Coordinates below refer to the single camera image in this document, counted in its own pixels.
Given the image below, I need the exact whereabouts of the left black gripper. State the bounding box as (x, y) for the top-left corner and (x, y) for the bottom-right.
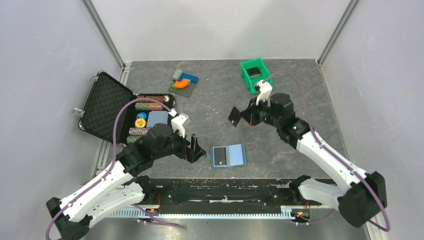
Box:
(153, 124), (206, 163)

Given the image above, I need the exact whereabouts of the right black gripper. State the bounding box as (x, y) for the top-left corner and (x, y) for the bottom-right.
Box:
(239, 95), (282, 128)

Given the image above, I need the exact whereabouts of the black credit card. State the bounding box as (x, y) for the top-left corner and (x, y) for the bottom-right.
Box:
(227, 106), (242, 127)
(212, 146), (227, 166)

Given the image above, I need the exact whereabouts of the blue leather card holder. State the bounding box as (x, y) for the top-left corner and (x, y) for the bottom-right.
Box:
(208, 144), (247, 169)

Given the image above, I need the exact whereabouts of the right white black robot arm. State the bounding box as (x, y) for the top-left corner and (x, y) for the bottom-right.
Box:
(236, 93), (390, 231)

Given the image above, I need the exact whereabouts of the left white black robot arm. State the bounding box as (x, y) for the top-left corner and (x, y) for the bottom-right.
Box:
(45, 123), (206, 240)

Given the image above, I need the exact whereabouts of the blue playing card deck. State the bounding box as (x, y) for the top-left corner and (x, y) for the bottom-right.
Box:
(146, 110), (169, 128)

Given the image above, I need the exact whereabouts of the black object in bin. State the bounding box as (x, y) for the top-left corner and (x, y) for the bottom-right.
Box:
(246, 67), (262, 79)

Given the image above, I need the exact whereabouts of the green plastic bin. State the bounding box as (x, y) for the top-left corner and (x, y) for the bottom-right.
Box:
(240, 58), (273, 95)

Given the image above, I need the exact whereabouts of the grey lego baseplate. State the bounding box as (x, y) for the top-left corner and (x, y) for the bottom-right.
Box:
(168, 82), (198, 98)

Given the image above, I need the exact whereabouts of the white dealer button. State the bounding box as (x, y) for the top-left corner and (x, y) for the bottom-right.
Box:
(163, 95), (171, 103)

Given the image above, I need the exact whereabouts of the yellow poker chip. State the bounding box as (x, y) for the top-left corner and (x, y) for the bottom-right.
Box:
(134, 118), (147, 128)

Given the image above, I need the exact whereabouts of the top poker chip row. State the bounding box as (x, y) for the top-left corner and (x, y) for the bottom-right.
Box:
(136, 95), (164, 103)

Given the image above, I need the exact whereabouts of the poker chip row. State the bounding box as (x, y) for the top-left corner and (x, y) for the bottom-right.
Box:
(128, 127), (150, 136)
(136, 95), (164, 103)
(135, 102), (164, 111)
(126, 136), (144, 145)

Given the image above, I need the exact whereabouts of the blue poker chip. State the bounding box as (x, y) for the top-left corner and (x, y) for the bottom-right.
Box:
(136, 112), (148, 120)

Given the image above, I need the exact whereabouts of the bottom poker chip row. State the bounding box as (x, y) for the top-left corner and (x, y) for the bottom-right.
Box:
(126, 136), (144, 145)

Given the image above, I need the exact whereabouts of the orange curved lego piece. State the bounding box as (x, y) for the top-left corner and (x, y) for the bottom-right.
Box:
(172, 78), (191, 89)

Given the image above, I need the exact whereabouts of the black poker chip case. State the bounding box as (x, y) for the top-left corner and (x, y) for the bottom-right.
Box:
(77, 70), (176, 144)

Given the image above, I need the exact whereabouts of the blue lego brick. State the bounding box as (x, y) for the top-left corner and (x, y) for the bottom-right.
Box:
(178, 72), (199, 84)

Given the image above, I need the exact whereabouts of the grey lego brick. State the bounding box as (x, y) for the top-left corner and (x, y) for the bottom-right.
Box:
(171, 69), (183, 81)

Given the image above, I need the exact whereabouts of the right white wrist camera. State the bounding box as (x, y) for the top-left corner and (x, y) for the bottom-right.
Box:
(254, 80), (273, 106)

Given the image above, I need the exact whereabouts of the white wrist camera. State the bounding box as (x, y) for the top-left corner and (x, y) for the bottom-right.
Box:
(254, 80), (273, 106)
(169, 109), (191, 138)

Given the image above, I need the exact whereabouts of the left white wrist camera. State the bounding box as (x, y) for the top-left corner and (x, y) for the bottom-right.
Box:
(169, 109), (191, 138)

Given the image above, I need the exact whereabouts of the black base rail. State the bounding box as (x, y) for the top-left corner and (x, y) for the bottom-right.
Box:
(140, 178), (306, 215)

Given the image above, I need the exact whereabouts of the white toothed cable strip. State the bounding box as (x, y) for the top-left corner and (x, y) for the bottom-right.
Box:
(108, 207), (295, 220)

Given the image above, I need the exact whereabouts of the right aluminium corner post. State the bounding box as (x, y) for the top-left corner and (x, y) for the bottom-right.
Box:
(316, 0), (361, 68)

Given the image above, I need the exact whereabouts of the aluminium corner post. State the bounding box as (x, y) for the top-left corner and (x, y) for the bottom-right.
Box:
(82, 0), (126, 69)
(316, 0), (361, 68)

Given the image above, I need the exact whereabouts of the left aluminium corner post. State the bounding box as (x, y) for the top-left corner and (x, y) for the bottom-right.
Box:
(82, 0), (126, 69)

